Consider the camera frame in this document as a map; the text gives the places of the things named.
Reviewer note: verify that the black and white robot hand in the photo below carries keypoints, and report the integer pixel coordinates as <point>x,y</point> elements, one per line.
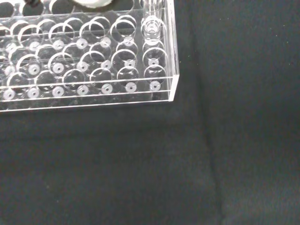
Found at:
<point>91,2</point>

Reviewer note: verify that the black bench cloth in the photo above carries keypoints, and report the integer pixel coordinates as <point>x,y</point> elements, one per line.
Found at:
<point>164,164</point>

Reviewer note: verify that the clear acrylic test tube rack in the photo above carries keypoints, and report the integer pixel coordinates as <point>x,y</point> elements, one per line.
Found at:
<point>93,70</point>

